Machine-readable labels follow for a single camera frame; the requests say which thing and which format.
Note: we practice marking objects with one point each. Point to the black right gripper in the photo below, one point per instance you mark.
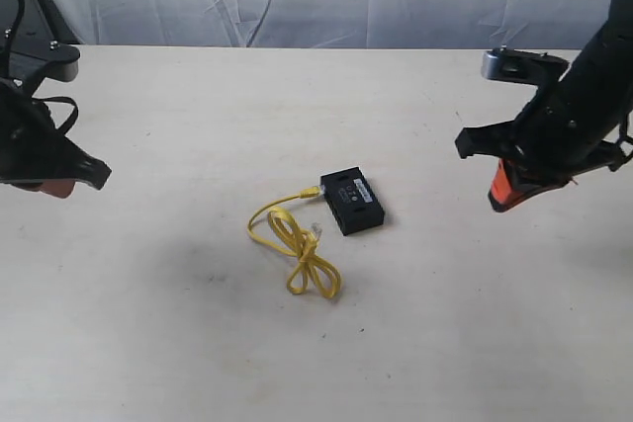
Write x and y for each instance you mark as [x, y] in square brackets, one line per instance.
[549, 144]

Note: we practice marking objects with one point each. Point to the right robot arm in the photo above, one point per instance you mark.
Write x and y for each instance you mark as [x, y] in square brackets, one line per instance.
[603, 69]

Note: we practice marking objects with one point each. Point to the black network switch box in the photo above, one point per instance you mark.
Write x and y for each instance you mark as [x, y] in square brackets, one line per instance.
[352, 202]

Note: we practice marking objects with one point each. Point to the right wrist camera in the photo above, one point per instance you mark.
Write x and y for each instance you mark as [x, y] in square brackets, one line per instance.
[508, 65]

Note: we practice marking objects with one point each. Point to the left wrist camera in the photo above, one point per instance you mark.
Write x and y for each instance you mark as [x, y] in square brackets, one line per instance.
[27, 62]

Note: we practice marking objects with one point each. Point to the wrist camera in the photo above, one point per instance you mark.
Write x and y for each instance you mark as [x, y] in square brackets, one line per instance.
[27, 62]
[508, 65]

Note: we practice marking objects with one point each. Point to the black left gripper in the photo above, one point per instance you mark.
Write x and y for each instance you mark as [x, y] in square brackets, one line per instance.
[36, 154]

